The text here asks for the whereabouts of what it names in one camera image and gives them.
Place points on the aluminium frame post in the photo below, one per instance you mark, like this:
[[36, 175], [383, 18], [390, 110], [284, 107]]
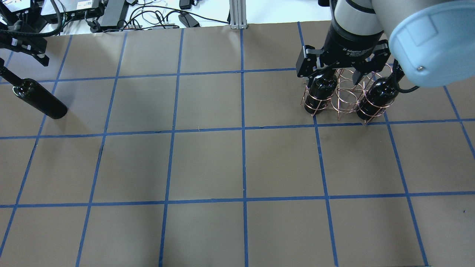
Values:
[[237, 12]]

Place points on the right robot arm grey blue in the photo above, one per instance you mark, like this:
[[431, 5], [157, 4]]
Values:
[[431, 40]]

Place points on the dark wine bottle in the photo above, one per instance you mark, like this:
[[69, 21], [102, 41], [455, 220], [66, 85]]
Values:
[[33, 93]]

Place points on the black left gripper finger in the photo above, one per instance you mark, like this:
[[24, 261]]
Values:
[[31, 45]]

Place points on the dark bottle in basket left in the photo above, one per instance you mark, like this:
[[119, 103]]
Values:
[[320, 92]]

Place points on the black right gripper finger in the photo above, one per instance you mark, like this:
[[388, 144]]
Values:
[[364, 68], [310, 72]]

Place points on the black power adapter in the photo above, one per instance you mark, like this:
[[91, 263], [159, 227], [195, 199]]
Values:
[[187, 20]]

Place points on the copper wire wine basket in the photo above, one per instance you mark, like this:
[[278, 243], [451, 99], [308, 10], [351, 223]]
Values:
[[346, 95]]

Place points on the dark bottle in basket right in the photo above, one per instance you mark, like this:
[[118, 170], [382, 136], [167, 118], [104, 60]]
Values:
[[379, 97]]

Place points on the black power brick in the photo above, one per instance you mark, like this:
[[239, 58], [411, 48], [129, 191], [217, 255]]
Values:
[[115, 12]]

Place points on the dark bottle in basket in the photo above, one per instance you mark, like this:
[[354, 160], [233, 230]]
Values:
[[379, 97], [320, 92]]

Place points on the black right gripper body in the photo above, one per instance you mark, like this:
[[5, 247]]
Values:
[[350, 45]]

